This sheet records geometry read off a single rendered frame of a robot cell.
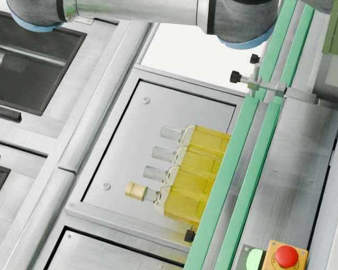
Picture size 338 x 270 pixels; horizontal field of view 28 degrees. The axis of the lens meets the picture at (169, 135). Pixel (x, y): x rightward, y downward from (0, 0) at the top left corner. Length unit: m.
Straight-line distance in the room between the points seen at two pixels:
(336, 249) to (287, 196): 0.49
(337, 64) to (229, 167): 0.31
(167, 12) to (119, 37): 0.70
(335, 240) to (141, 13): 0.64
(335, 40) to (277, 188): 0.32
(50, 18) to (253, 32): 0.40
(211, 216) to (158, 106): 0.55
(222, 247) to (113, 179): 0.47
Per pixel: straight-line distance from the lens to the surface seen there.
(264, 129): 1.46
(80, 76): 1.94
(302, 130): 1.44
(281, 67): 1.70
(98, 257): 1.63
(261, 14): 1.28
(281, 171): 1.38
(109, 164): 1.71
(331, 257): 0.88
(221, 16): 1.28
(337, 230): 0.89
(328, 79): 1.50
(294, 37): 1.77
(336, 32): 1.21
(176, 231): 1.61
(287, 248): 1.19
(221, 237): 1.32
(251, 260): 1.23
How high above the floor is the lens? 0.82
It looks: 11 degrees up
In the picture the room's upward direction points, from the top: 74 degrees counter-clockwise
